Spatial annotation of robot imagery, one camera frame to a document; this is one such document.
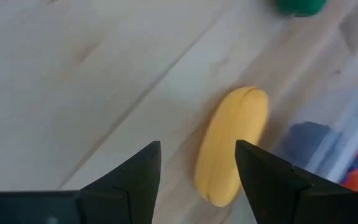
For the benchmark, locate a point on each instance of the dark green toy bell pepper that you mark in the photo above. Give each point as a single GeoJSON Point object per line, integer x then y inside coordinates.
{"type": "Point", "coordinates": [301, 7]}

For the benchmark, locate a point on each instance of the purple toy grapes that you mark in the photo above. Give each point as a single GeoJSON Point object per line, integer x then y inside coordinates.
{"type": "Point", "coordinates": [309, 143]}

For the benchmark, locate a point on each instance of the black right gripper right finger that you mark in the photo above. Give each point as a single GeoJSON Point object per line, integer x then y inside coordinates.
{"type": "Point", "coordinates": [284, 196]}

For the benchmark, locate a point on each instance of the clear plastic container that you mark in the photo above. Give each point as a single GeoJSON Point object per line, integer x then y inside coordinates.
{"type": "Point", "coordinates": [353, 130]}

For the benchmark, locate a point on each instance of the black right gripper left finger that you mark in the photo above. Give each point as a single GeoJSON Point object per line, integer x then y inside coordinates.
{"type": "Point", "coordinates": [129, 193]}

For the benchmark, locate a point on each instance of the yellow toy banana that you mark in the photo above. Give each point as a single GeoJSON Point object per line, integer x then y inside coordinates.
{"type": "Point", "coordinates": [228, 140]}

